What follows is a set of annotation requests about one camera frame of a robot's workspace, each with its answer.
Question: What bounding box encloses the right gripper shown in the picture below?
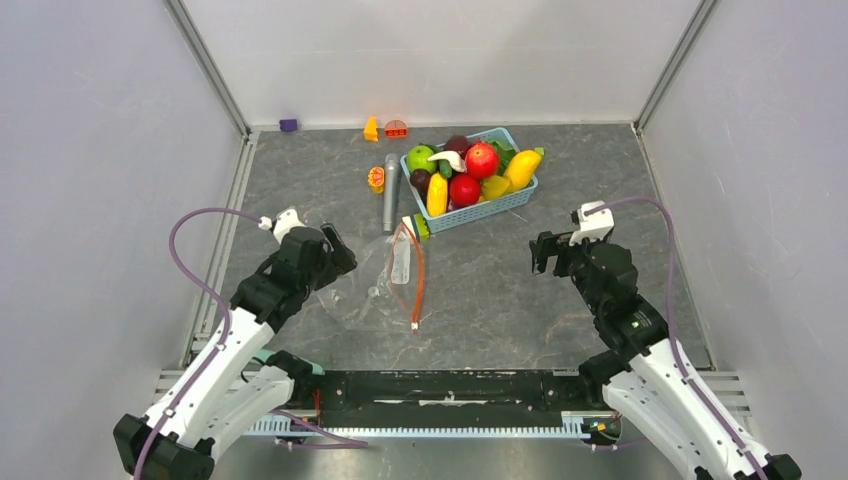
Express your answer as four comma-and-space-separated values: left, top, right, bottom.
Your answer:
528, 230, 609, 315

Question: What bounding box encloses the clear zip top bag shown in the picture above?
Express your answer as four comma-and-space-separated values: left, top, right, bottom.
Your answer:
318, 223, 426, 334

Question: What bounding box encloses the yellow-green toy fruit slice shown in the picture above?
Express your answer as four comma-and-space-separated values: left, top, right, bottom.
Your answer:
480, 175, 512, 201

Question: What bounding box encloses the yellow toy mango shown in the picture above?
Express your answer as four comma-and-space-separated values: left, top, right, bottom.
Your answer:
503, 149, 544, 193

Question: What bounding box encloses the red toy tomato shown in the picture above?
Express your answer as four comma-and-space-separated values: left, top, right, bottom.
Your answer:
449, 173, 481, 208

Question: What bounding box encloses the red toy apple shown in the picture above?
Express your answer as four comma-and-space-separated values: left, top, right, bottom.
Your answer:
465, 142, 500, 180

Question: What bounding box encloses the green toy cucumber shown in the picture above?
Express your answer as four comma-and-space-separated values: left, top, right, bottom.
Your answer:
437, 159, 454, 180

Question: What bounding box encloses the white toy garlic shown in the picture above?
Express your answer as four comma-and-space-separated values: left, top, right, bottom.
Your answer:
427, 150, 467, 173

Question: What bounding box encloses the dark red toy peach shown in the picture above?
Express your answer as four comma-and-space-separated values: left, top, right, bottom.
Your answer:
442, 135, 471, 158

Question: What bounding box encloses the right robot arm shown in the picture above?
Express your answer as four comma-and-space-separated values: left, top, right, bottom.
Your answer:
529, 232, 802, 479

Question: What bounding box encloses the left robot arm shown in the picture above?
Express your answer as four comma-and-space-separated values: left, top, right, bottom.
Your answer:
113, 211, 357, 479

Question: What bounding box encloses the white green toy block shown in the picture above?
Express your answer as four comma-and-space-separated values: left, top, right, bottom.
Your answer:
402, 213, 431, 243

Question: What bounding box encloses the orange slice toy block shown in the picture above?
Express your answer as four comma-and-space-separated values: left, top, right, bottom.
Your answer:
367, 166, 385, 194

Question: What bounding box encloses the green toy lettuce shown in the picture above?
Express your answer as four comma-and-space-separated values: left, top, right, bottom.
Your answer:
488, 140, 517, 176

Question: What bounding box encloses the silver toy microphone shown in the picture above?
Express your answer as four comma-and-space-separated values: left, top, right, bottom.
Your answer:
382, 153, 402, 234

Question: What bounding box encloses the light blue plastic basket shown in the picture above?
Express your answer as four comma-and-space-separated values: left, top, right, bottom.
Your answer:
399, 127, 539, 234

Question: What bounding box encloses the yellow toy corn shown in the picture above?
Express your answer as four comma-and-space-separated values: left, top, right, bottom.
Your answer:
426, 173, 449, 218

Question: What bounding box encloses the green toy apple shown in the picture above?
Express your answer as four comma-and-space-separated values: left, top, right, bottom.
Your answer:
406, 145, 438, 174

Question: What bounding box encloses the red semicircle toy block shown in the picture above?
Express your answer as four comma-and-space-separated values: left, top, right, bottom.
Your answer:
384, 119, 409, 139

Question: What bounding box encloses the purple toy block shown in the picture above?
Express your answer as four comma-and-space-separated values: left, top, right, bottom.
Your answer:
278, 118, 299, 133

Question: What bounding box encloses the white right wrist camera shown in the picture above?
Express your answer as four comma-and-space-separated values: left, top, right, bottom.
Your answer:
569, 201, 614, 246

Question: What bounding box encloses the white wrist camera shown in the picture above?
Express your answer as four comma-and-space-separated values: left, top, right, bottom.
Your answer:
569, 201, 614, 246
257, 207, 305, 244

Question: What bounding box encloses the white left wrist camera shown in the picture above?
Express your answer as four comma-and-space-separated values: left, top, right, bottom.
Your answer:
257, 207, 305, 244

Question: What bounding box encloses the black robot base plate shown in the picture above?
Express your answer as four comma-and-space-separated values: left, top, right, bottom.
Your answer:
282, 351, 625, 430

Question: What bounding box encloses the white slotted cable duct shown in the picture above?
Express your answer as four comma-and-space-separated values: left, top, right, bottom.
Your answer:
244, 414, 591, 441

